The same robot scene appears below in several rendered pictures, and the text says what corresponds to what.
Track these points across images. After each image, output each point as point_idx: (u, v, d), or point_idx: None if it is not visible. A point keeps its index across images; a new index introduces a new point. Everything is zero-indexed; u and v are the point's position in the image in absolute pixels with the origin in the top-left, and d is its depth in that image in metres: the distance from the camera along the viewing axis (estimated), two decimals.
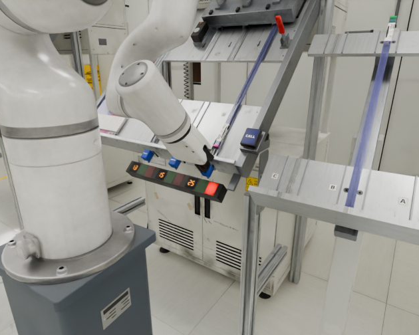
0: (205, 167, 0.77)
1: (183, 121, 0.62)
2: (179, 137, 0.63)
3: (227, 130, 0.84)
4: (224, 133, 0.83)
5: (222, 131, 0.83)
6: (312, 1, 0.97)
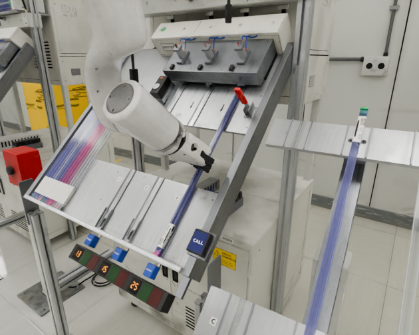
0: None
1: None
2: None
3: (171, 232, 0.71)
4: (167, 236, 0.70)
5: (165, 234, 0.71)
6: (282, 61, 0.86)
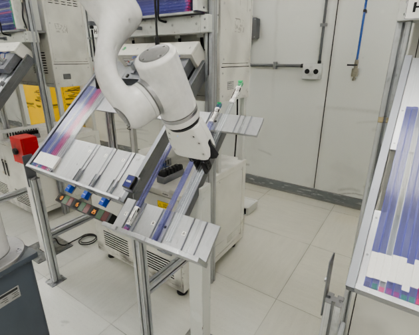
0: (207, 167, 0.77)
1: (194, 110, 0.63)
2: (187, 125, 0.64)
3: (136, 213, 0.92)
4: (134, 216, 0.91)
5: (132, 215, 0.91)
6: (195, 72, 1.30)
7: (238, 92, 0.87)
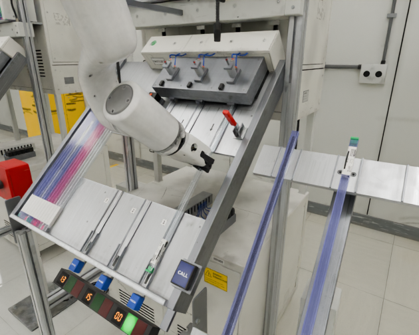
0: None
1: None
2: None
3: None
4: None
5: None
6: (273, 80, 0.83)
7: (155, 253, 0.70)
